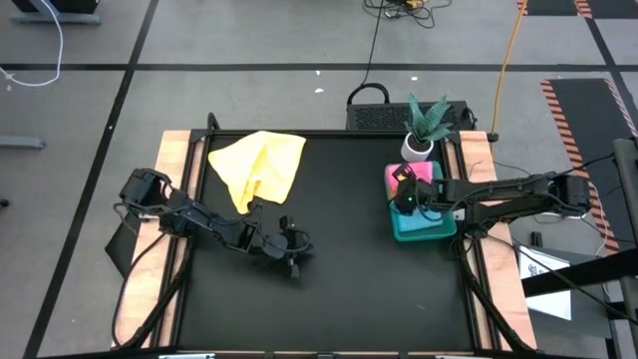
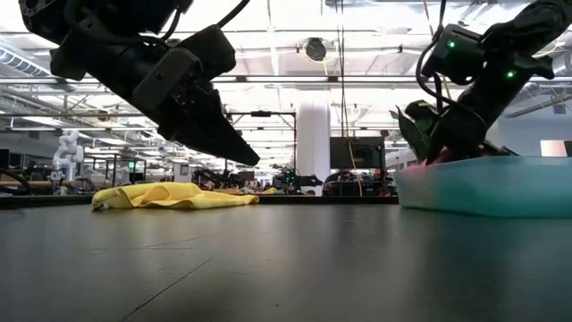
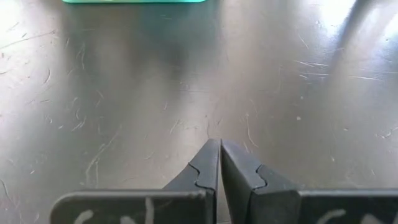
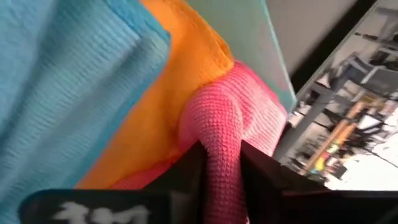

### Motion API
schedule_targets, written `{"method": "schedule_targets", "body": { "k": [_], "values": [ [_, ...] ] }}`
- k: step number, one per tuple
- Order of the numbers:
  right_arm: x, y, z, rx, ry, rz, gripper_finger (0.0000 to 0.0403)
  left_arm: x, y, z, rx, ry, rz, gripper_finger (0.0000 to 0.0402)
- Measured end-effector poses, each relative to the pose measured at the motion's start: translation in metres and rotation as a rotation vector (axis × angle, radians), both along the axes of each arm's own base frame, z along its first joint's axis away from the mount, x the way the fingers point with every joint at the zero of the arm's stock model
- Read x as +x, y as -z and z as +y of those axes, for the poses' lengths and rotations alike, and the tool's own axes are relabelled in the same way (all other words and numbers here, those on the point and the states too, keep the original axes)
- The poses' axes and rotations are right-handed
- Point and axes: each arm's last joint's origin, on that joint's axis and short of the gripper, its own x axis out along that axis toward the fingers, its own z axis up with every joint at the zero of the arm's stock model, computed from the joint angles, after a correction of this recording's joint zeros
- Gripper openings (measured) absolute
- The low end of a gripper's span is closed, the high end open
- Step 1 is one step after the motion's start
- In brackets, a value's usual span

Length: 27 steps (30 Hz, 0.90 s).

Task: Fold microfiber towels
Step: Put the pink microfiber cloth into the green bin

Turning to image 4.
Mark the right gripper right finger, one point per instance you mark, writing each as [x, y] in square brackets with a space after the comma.
[311, 207]

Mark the teal translucent plastic bin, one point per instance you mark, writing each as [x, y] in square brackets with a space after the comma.
[248, 40]

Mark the pink microfiber towel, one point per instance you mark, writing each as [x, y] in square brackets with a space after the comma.
[224, 118]

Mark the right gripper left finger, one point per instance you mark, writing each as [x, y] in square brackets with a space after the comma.
[124, 207]

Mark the blue microfiber towel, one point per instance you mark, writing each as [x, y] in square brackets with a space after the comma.
[62, 93]

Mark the orange microfiber towel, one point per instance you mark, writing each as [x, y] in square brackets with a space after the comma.
[174, 93]

